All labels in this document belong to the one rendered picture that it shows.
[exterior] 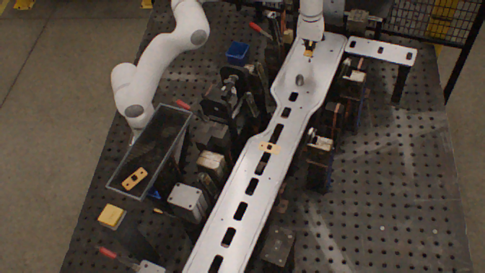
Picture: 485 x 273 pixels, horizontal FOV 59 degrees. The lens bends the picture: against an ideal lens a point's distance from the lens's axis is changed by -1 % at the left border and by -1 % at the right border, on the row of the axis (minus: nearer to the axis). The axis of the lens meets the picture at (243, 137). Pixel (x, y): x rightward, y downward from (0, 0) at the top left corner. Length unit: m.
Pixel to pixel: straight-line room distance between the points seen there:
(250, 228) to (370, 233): 0.55
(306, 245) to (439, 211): 0.55
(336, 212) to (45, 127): 2.30
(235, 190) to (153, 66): 0.53
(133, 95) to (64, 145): 1.69
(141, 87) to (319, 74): 0.73
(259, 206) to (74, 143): 1.96
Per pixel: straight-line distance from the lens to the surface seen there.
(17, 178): 3.26
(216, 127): 1.59
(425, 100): 2.20
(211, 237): 1.47
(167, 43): 1.50
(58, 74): 3.73
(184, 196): 1.43
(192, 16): 1.44
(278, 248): 1.40
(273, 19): 1.78
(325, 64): 1.87
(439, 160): 2.02
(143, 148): 1.51
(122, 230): 1.45
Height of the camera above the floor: 2.35
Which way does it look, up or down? 55 degrees down
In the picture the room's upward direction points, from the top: 11 degrees counter-clockwise
